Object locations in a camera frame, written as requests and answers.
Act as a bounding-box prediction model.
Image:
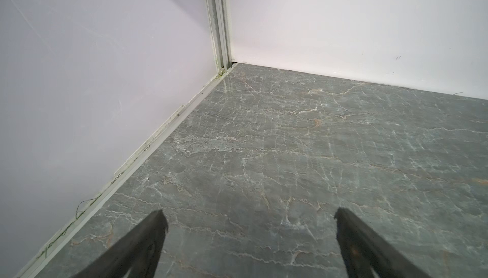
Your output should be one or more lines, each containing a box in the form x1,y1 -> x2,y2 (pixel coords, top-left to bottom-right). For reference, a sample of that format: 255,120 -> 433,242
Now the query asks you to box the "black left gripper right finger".
334,208 -> 429,277

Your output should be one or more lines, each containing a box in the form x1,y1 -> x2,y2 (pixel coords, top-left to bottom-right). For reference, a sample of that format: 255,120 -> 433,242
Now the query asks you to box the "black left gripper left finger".
74,209 -> 169,278

